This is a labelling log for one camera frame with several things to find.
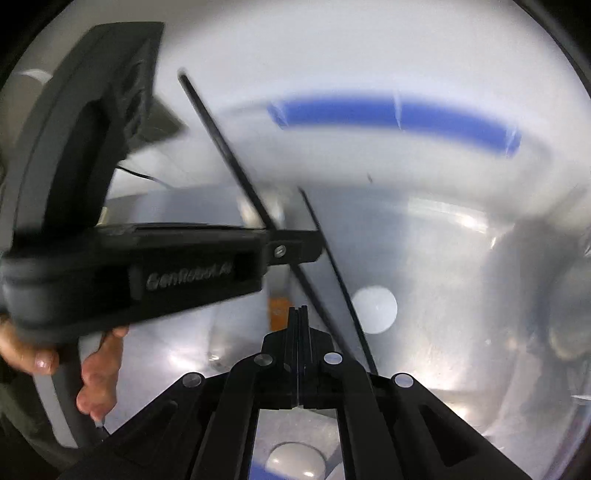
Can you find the person's left hand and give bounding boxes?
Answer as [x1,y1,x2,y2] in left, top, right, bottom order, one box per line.
[0,318,131,422]

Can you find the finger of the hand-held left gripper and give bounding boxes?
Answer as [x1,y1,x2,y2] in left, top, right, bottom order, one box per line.
[261,228,324,267]

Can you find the white round knob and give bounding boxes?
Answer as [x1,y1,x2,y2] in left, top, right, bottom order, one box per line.
[266,442,327,480]

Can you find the black chopstick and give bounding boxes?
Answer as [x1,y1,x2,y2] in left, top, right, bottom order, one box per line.
[298,187,379,376]
[178,73,356,365]

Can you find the thin black cable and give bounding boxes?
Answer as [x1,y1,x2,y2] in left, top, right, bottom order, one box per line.
[116,165,162,182]

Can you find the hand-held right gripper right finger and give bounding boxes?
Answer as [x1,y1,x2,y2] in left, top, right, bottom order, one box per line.
[299,305,532,480]

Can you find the white round disc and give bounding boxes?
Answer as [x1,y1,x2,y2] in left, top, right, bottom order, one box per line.
[351,285,399,335]

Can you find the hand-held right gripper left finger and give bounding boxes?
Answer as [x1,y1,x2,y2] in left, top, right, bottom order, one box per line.
[60,305,300,480]

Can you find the white tub with blue stripe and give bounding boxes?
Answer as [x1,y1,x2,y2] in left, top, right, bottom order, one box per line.
[157,0,591,241]

